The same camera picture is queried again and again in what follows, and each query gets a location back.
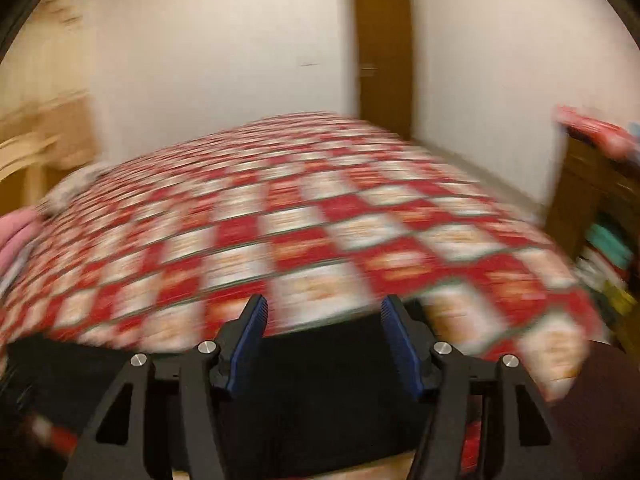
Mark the brown wooden cabinet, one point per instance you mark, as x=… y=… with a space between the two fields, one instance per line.
x=575 y=190

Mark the cream wooden headboard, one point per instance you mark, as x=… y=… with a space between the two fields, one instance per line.
x=30 y=145

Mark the brown wooden door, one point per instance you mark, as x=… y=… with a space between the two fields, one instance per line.
x=382 y=35

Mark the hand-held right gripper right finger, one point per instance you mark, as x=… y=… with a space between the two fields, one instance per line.
x=402 y=355

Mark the black pants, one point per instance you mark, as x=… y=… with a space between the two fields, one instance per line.
x=320 y=410

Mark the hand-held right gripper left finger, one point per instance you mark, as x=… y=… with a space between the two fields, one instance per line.
x=245 y=355

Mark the red patterned cloth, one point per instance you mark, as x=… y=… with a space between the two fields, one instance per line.
x=595 y=132

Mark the red white checkered bedspread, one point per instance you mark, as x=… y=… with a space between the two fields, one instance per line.
x=300 y=210

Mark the grey patterned pillow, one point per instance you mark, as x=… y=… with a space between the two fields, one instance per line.
x=75 y=185

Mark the pink folded blanket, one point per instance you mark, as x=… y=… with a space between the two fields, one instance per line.
x=17 y=240

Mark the stack of colourful clothes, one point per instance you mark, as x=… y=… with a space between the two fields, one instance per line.
x=607 y=245

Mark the dark maroon cloth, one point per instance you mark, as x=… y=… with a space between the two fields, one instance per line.
x=600 y=410

